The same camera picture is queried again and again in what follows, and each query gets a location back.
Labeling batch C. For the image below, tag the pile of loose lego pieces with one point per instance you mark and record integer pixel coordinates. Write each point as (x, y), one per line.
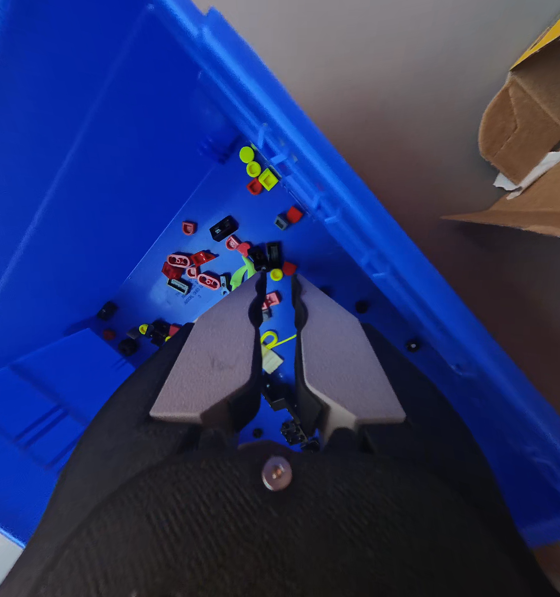
(254, 169)

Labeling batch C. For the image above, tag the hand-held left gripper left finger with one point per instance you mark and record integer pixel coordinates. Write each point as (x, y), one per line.
(210, 364)

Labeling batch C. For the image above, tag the yellow round lego stud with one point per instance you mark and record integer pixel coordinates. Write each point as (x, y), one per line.
(276, 274)

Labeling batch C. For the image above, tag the brown cardboard box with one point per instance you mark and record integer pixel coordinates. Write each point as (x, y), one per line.
(536, 112)

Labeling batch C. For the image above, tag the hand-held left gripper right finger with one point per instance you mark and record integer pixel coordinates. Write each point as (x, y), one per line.
(343, 368)

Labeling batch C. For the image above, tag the black lego brick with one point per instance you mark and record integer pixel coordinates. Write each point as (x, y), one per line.
(257, 259)

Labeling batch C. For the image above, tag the white paper scrap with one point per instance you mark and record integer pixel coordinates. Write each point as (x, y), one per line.
(536, 169)

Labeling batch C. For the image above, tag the blue plastic bin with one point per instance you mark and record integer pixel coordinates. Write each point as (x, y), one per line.
(98, 154)

